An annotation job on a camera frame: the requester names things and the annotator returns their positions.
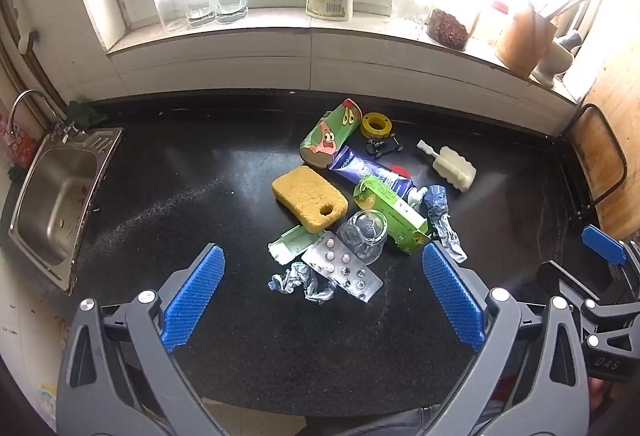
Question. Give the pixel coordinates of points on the white sponge brush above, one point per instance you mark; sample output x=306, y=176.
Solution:
x=452, y=168

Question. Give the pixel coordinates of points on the jar with red lid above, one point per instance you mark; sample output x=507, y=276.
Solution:
x=492, y=23

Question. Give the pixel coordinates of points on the green carton box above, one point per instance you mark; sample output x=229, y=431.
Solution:
x=395, y=211

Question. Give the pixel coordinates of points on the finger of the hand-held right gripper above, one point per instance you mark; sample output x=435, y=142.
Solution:
x=605, y=243
x=565, y=281

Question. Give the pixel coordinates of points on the chrome faucet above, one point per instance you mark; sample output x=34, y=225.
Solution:
x=65, y=130

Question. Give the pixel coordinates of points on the wooden utensil holder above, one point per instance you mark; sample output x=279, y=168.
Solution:
x=525, y=40

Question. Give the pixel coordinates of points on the red round lid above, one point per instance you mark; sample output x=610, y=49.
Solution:
x=400, y=170

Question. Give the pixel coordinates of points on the yellow sponge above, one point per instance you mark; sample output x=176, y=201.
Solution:
x=305, y=193

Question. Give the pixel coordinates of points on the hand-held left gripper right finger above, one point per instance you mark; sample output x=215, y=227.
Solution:
x=452, y=296

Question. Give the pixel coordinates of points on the stainless steel sink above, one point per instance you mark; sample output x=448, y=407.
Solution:
x=55, y=201

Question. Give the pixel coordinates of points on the jar with red-brown contents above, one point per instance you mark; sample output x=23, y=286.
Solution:
x=447, y=28

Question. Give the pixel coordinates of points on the black toy car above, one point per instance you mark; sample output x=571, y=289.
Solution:
x=382, y=146

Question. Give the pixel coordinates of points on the green cloth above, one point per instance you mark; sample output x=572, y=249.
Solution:
x=87, y=112

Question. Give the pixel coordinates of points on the red patterned packet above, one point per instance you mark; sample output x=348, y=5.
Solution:
x=20, y=143

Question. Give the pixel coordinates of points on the clear drinking glass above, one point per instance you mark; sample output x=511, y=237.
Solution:
x=170, y=10
x=231, y=3
x=200, y=8

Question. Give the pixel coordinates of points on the wooden utensil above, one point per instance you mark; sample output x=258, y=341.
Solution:
x=567, y=8

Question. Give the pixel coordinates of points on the clear glass cup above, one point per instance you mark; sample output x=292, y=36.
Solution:
x=362, y=236

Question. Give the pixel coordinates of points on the yellow tape roll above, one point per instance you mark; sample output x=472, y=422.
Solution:
x=366, y=129

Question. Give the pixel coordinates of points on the blister pack with pink pills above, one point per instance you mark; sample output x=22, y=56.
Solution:
x=330, y=251

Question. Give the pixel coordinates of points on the white mortar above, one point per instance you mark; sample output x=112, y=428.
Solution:
x=557, y=60

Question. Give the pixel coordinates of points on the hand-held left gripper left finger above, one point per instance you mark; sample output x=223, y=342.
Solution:
x=195, y=296

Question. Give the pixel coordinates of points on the wooden board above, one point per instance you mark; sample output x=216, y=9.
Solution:
x=620, y=105

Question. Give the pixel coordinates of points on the green cartoon paper cup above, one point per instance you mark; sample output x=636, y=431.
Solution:
x=327, y=135

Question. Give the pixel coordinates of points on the black metal chair frame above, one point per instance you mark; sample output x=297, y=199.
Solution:
x=591, y=105

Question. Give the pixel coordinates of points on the person's grey trousers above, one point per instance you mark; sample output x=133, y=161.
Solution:
x=400, y=423

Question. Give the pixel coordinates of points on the blue tube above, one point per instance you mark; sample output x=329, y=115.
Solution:
x=357, y=165

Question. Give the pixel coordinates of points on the crumpled grey wrapper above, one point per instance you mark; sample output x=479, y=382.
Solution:
x=300, y=281
x=442, y=221

